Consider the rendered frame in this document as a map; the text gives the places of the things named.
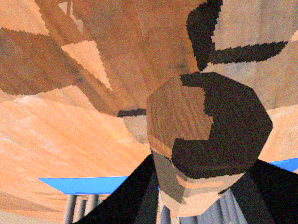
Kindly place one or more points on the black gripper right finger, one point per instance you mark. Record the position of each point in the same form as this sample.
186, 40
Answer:
267, 194

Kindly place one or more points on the blue flat strip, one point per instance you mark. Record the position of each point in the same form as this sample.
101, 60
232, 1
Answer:
102, 185

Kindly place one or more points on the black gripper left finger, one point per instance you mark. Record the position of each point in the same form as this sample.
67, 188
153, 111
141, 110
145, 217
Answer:
135, 201

